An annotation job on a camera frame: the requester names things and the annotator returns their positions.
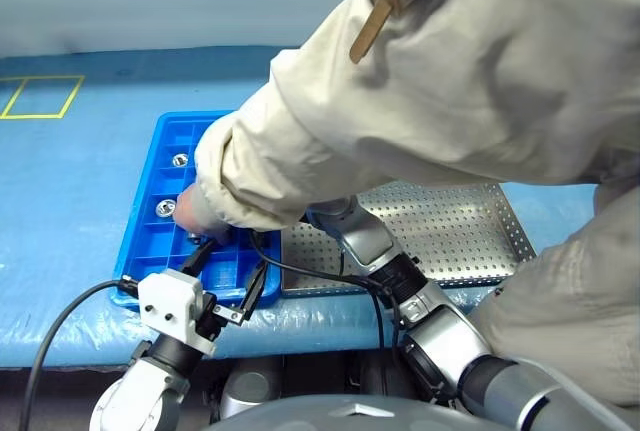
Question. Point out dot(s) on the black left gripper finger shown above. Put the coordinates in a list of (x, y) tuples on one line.
[(197, 261), (255, 288)]

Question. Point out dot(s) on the grey robot torso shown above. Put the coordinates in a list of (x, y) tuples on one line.
[(325, 416)]

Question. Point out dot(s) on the metal roller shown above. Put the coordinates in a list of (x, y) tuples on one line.
[(180, 159), (194, 238), (166, 208)]

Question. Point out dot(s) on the person's beige sleeved forearm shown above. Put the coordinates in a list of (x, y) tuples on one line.
[(260, 166)]

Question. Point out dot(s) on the person in beige jacket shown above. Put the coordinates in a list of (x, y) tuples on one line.
[(550, 76)]

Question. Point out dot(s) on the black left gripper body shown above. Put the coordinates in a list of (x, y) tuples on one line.
[(210, 316)]

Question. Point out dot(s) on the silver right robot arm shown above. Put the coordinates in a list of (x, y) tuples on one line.
[(440, 331)]

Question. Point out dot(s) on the perforated steel tray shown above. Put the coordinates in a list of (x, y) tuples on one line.
[(450, 236)]

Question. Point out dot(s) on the blue plastic compartment tray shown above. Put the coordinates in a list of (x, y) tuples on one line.
[(150, 241)]

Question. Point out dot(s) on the person's bare hand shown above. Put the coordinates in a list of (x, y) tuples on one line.
[(192, 211)]

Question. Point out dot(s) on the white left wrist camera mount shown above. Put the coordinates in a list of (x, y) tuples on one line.
[(165, 301)]

